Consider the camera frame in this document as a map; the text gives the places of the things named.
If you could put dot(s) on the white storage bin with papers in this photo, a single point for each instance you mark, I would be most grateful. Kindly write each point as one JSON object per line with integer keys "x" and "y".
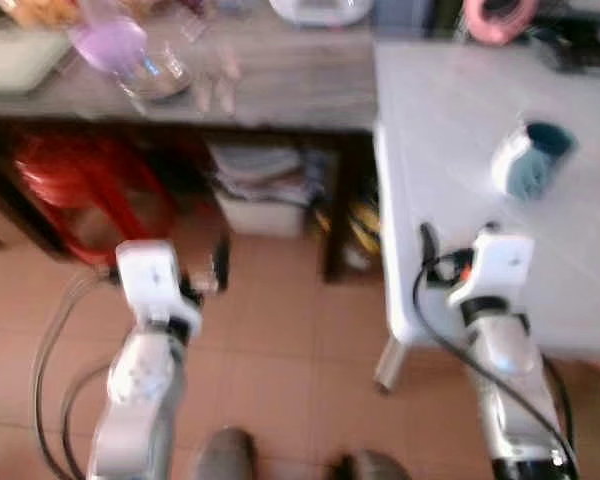
{"x": 265, "y": 195}

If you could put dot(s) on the white and teal mug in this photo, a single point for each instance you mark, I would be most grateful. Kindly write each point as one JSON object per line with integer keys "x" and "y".
{"x": 530, "y": 162}

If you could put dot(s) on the blue container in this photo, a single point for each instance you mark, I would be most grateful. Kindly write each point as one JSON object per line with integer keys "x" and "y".
{"x": 415, "y": 12}

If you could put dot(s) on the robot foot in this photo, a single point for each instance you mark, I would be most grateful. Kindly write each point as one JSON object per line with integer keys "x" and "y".
{"x": 372, "y": 467}
{"x": 226, "y": 455}

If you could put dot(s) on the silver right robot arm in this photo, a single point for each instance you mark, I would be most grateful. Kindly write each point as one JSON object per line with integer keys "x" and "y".
{"x": 520, "y": 390}

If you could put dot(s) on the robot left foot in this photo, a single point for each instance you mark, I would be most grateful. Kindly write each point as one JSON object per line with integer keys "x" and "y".
{"x": 226, "y": 455}

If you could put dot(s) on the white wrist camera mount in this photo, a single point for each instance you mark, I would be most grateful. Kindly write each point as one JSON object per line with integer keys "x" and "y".
{"x": 500, "y": 262}
{"x": 152, "y": 280}

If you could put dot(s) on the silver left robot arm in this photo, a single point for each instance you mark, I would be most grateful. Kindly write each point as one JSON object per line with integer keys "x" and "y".
{"x": 140, "y": 400}

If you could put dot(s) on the clear glass bowl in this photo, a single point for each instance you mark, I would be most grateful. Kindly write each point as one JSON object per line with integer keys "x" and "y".
{"x": 160, "y": 78}

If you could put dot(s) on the pale green tray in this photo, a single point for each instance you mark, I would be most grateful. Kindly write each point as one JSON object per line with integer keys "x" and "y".
{"x": 20, "y": 60}

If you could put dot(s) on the metal table leg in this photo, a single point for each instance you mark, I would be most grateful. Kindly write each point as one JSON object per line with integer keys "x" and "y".
{"x": 388, "y": 365}

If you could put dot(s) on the red plastic stool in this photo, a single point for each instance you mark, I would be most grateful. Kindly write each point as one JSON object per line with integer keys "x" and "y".
{"x": 85, "y": 190}

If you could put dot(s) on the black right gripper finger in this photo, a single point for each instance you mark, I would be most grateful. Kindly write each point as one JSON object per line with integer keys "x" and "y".
{"x": 429, "y": 243}
{"x": 492, "y": 227}

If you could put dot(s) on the black item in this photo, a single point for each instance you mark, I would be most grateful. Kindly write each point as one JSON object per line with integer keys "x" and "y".
{"x": 580, "y": 45}

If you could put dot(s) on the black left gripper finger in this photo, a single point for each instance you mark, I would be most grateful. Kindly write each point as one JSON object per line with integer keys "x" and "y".
{"x": 222, "y": 262}

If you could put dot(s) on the purple plastic bowl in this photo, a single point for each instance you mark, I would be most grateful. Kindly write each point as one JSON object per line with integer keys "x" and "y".
{"x": 108, "y": 45}

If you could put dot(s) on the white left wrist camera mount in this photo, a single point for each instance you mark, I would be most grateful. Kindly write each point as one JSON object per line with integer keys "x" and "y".
{"x": 152, "y": 280}

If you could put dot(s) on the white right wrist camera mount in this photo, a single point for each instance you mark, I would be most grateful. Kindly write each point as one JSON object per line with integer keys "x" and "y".
{"x": 500, "y": 262}

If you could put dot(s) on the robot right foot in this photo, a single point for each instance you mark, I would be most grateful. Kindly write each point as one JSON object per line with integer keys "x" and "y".
{"x": 372, "y": 467}

